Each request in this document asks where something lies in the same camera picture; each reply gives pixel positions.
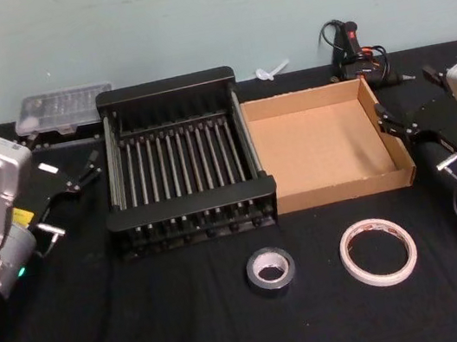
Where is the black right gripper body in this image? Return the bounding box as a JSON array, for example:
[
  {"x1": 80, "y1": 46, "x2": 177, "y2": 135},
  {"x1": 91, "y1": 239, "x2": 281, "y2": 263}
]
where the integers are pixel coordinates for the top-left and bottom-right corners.
[{"x1": 403, "y1": 91, "x2": 457, "y2": 178}]

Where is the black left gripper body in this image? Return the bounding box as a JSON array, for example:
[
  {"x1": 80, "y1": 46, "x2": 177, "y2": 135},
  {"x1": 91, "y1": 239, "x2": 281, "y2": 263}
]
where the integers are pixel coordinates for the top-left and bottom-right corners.
[{"x1": 6, "y1": 155, "x2": 85, "y2": 232}]

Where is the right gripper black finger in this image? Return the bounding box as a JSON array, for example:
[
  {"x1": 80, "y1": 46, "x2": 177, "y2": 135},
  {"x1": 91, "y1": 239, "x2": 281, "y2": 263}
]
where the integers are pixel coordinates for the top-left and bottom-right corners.
[
  {"x1": 420, "y1": 61, "x2": 453, "y2": 98},
  {"x1": 373, "y1": 97, "x2": 424, "y2": 149}
]

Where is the white tape roll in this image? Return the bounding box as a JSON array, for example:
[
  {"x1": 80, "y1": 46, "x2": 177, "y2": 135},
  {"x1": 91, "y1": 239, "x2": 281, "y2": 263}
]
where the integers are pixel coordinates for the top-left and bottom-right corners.
[{"x1": 334, "y1": 211, "x2": 423, "y2": 295}]

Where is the silver tape roll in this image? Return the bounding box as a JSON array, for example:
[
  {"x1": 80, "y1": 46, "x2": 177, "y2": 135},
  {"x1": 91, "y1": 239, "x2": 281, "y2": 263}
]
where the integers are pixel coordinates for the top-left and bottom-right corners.
[{"x1": 241, "y1": 243, "x2": 302, "y2": 304}]

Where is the clear plastic case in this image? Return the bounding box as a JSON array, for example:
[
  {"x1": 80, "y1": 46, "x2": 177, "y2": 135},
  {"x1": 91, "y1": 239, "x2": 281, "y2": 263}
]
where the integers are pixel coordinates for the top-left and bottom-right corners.
[{"x1": 9, "y1": 81, "x2": 120, "y2": 144}]

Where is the shallow brown cardboard tray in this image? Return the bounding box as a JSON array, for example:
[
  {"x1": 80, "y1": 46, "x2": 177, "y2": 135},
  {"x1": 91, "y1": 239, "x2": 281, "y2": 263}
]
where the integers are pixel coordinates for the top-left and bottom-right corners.
[{"x1": 237, "y1": 69, "x2": 422, "y2": 220}]

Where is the black rack with steel bars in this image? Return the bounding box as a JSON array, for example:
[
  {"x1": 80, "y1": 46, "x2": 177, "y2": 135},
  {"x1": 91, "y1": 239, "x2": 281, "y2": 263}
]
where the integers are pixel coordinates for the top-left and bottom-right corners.
[{"x1": 82, "y1": 59, "x2": 286, "y2": 264}]

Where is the small white plastic piece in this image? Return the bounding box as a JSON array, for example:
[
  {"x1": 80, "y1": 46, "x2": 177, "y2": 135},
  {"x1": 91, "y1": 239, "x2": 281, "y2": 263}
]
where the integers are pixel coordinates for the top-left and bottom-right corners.
[{"x1": 253, "y1": 59, "x2": 293, "y2": 85}]

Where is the black table cloth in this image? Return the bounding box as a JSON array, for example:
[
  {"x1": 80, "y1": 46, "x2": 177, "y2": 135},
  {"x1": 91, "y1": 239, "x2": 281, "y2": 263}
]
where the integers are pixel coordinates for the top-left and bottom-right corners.
[{"x1": 0, "y1": 39, "x2": 457, "y2": 342}]

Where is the black corded tool red switch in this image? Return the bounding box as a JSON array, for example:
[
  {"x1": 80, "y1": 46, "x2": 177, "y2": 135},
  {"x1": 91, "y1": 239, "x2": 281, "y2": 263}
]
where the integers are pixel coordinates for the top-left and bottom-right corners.
[{"x1": 315, "y1": 8, "x2": 416, "y2": 98}]

